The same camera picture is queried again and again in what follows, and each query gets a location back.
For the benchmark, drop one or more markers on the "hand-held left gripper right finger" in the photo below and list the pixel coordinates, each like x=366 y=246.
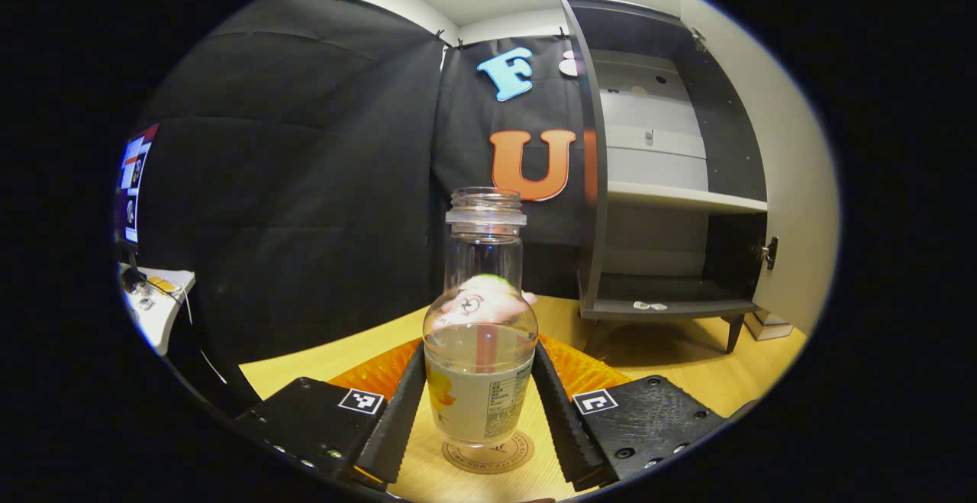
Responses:
x=565 y=427

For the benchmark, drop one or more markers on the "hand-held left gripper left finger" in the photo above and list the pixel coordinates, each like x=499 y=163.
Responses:
x=397 y=427

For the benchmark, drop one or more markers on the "round brown coaster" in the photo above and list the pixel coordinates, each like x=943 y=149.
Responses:
x=488 y=461

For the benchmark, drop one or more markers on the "clear glass bottle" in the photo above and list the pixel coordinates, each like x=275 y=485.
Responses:
x=481 y=396

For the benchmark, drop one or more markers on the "dark grey cabinet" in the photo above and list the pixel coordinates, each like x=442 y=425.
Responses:
x=656 y=251

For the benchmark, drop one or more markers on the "grey cabinet door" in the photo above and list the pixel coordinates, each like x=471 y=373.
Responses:
x=794 y=182

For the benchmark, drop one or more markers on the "pink plush toy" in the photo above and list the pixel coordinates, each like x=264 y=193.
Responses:
x=529 y=298

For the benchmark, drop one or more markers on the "white flat box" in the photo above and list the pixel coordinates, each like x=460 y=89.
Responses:
x=767 y=326

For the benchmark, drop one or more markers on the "white side table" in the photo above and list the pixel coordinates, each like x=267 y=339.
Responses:
x=160 y=320

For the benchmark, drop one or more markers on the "black backdrop cloth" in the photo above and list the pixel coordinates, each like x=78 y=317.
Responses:
x=305 y=182

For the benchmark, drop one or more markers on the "computer monitor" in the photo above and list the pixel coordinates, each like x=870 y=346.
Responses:
x=136 y=182

